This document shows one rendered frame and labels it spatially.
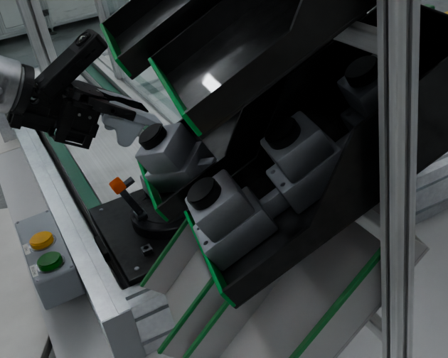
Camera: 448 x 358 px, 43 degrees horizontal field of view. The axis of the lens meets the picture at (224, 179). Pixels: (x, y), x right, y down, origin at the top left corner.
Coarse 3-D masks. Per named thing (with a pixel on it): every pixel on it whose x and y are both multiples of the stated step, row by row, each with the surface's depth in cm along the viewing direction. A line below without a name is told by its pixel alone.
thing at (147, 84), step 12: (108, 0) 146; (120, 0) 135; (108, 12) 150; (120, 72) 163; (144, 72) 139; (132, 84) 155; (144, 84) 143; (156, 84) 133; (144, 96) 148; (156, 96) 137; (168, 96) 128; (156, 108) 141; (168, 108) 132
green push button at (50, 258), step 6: (48, 252) 95; (54, 252) 95; (42, 258) 94; (48, 258) 94; (54, 258) 94; (60, 258) 94; (42, 264) 93; (48, 264) 93; (54, 264) 93; (42, 270) 93; (48, 270) 93
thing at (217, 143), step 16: (272, 96) 56; (240, 112) 56; (256, 112) 56; (272, 112) 57; (224, 128) 65; (240, 128) 56; (256, 128) 57; (208, 144) 65; (224, 144) 63; (240, 144) 57; (256, 144) 58; (224, 160) 58; (240, 160) 58; (144, 176) 64; (208, 176) 58; (160, 192) 64; (176, 192) 58; (160, 208) 58; (176, 208) 59
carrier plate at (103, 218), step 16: (96, 208) 105; (112, 208) 104; (128, 208) 103; (96, 224) 101; (112, 224) 100; (128, 224) 99; (112, 240) 96; (128, 240) 95; (144, 240) 94; (160, 240) 94; (128, 256) 91; (144, 256) 91; (128, 272) 88; (144, 272) 87
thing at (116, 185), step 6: (114, 180) 92; (120, 180) 91; (126, 180) 93; (132, 180) 92; (114, 186) 91; (120, 186) 92; (126, 186) 92; (120, 192) 92; (126, 192) 93; (126, 198) 93; (132, 198) 94; (132, 204) 94; (138, 204) 96; (138, 210) 95
